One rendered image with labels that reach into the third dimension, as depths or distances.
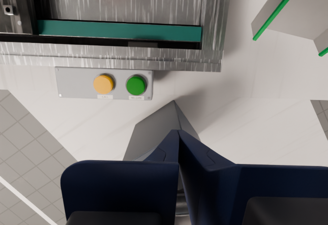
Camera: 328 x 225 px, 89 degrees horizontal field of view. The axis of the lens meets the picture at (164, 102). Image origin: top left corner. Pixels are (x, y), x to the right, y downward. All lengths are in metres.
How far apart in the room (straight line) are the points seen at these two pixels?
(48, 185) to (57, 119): 1.56
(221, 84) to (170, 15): 0.23
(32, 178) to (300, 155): 2.06
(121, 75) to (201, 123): 0.28
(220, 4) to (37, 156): 1.85
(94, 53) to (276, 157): 0.62
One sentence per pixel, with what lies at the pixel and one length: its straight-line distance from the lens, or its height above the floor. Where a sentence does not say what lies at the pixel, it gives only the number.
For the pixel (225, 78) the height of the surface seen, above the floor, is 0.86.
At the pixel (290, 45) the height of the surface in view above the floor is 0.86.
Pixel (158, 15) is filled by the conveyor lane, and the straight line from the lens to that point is 0.41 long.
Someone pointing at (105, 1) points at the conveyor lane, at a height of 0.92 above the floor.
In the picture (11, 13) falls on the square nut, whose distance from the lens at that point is 0.44.
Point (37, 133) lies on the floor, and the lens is 1.84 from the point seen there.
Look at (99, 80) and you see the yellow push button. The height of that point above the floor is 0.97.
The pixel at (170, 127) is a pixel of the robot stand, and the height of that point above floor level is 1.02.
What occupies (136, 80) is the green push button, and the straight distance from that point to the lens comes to 0.36.
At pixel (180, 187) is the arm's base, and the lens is 0.29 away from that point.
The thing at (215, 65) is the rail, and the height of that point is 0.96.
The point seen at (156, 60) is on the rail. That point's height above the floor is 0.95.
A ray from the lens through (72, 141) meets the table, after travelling 0.60.
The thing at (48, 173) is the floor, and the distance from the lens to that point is 2.02.
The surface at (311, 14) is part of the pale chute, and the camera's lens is 0.40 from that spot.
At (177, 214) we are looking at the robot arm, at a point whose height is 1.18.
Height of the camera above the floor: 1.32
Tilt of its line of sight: 73 degrees down
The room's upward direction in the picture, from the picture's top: 177 degrees clockwise
